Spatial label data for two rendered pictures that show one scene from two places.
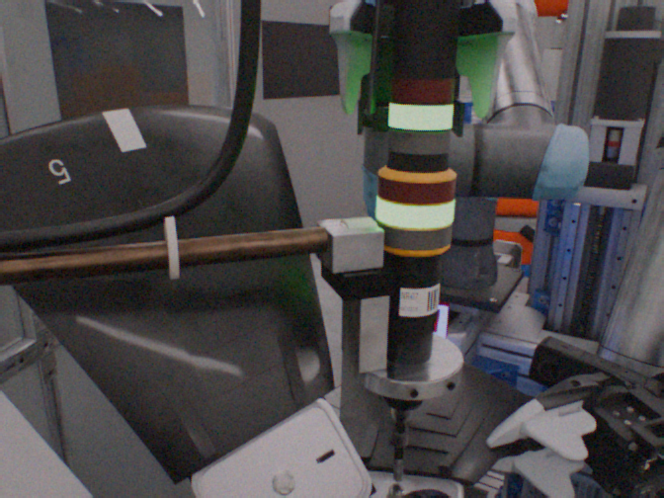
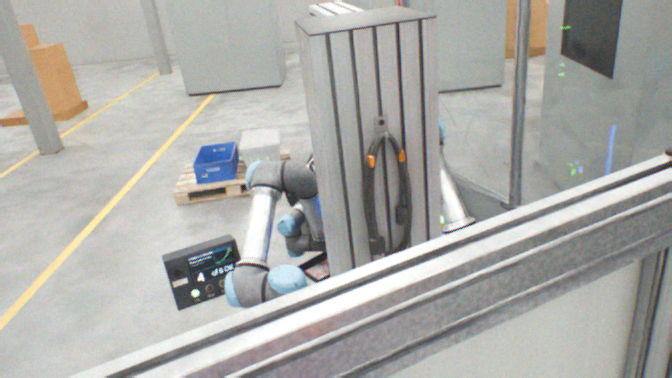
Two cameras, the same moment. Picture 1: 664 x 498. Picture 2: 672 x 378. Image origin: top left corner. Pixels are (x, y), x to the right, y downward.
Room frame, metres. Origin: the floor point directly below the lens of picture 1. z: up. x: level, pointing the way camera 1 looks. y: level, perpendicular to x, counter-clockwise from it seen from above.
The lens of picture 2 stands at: (2.04, -1.35, 2.16)
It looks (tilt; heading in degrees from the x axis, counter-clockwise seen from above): 25 degrees down; 143
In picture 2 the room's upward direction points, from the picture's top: 7 degrees counter-clockwise
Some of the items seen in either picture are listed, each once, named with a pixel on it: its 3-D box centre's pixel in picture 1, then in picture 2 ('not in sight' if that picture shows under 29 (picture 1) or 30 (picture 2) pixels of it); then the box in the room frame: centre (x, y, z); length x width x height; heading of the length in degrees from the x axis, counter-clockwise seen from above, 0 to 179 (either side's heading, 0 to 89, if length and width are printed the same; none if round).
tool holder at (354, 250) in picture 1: (394, 299); not in sight; (0.31, -0.04, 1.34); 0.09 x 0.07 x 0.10; 110
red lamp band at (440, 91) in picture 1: (422, 90); not in sight; (0.31, -0.05, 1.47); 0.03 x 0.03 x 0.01
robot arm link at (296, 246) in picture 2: not in sight; (298, 242); (0.50, -0.41, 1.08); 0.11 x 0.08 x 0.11; 39
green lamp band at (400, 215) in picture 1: (414, 207); not in sight; (0.31, -0.05, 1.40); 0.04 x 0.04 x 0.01
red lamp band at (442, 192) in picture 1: (416, 185); not in sight; (0.31, -0.05, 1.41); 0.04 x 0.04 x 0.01
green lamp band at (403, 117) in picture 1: (420, 115); not in sight; (0.31, -0.05, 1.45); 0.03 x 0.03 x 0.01
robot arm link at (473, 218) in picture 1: (463, 200); not in sight; (1.13, -0.27, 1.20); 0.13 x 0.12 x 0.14; 82
